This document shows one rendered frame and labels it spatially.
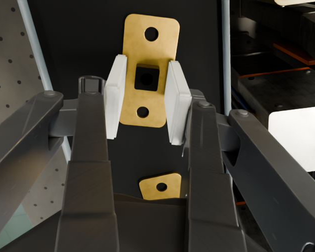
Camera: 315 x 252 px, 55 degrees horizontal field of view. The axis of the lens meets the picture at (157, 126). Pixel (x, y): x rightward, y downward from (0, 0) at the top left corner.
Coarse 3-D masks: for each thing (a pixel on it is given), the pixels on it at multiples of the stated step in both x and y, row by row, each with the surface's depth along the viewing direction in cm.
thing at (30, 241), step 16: (128, 208) 8; (144, 208) 8; (160, 208) 8; (176, 208) 8; (48, 224) 7; (128, 224) 8; (144, 224) 8; (160, 224) 8; (176, 224) 8; (16, 240) 7; (32, 240) 7; (48, 240) 7; (128, 240) 7; (144, 240) 7; (160, 240) 7; (176, 240) 7
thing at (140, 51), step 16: (128, 16) 21; (144, 16) 21; (160, 16) 21; (128, 32) 21; (160, 32) 21; (176, 32) 21; (128, 48) 22; (144, 48) 22; (160, 48) 22; (128, 64) 22; (144, 64) 22; (160, 64) 22; (128, 80) 23; (144, 80) 23; (160, 80) 23; (128, 96) 23; (144, 96) 23; (160, 96) 23; (128, 112) 24; (160, 112) 24
